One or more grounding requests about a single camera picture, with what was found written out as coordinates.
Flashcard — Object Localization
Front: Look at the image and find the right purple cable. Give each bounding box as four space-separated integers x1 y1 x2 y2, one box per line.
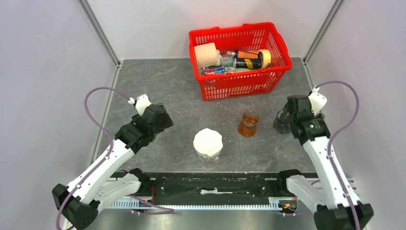
316 80 361 230

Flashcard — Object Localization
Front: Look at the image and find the glass carafe with coffee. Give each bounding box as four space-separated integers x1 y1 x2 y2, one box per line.
237 109 259 138

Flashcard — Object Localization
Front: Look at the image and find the red plastic shopping basket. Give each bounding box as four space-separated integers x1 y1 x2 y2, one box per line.
189 22 293 101

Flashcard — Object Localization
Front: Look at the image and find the yellow masking tape roll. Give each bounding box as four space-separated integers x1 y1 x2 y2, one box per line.
258 49 271 69

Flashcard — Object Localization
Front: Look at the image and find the clear glass dripper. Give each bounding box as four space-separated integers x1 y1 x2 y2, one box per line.
196 151 221 162

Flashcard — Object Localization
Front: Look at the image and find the blue red packet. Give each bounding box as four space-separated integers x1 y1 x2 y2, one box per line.
202 67 228 76

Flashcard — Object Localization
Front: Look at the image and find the purple cable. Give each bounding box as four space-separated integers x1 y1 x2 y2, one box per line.
56 87 134 230
316 80 361 230

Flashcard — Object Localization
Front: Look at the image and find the white slotted cable duct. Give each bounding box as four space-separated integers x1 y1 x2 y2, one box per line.
106 197 288 211

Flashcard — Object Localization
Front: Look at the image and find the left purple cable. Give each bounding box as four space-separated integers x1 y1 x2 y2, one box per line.
56 87 134 230

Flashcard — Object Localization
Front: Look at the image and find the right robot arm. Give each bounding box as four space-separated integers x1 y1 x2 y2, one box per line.
276 93 374 230

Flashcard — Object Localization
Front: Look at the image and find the dark glass dripper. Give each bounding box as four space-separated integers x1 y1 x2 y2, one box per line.
273 110 291 134

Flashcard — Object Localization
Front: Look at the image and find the clear plastic bottle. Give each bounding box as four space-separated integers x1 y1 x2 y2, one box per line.
220 51 236 67

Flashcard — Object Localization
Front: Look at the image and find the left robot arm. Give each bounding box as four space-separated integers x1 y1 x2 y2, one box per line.
52 103 173 230

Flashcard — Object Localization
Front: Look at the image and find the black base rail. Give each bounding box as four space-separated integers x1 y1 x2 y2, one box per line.
129 170 305 206

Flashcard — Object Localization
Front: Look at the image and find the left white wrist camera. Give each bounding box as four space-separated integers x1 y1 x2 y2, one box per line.
128 93 152 116

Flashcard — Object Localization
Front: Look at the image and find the black orange cylindrical can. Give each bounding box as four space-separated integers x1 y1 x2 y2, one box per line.
234 50 262 70

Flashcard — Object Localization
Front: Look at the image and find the beige paper towel roll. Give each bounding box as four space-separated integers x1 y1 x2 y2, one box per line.
194 42 219 68

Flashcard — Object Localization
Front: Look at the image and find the white paper coffee filter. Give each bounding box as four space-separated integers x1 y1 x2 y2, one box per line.
193 128 223 157

